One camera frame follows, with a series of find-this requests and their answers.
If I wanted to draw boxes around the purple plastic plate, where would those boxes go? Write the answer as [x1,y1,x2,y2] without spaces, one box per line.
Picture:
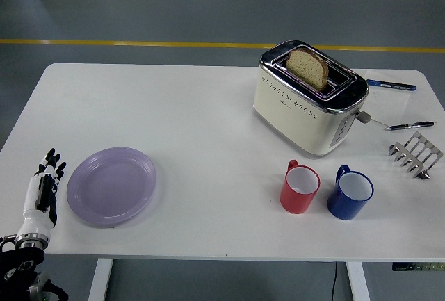
[66,146,157,229]

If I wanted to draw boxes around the red enamel mug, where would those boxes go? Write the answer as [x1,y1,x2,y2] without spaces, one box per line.
[280,159,321,215]

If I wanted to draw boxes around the cream and chrome toaster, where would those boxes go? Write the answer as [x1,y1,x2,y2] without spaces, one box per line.
[252,39,373,158]

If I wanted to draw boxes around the black ballpoint pen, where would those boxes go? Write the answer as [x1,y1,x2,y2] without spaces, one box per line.
[384,121,435,131]

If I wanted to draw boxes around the blue enamel mug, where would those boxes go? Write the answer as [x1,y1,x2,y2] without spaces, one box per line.
[327,165,375,221]

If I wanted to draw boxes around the metal toast rack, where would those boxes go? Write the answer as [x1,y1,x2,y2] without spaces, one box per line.
[388,131,444,180]

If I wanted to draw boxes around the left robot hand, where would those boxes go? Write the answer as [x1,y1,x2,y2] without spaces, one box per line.
[16,147,67,238]

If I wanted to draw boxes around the thin black cable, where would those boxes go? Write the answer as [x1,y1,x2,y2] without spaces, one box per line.
[330,261,339,301]

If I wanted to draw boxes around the brown bread slice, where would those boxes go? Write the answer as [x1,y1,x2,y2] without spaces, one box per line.
[285,49,330,90]

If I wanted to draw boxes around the white table leg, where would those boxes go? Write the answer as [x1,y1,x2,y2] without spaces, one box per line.
[346,261,371,301]
[87,258,114,301]

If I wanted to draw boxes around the blue marker pen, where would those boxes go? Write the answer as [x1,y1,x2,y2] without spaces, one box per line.
[365,79,418,91]

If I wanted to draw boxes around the table height control panel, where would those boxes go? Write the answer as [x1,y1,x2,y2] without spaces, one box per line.
[392,262,445,272]

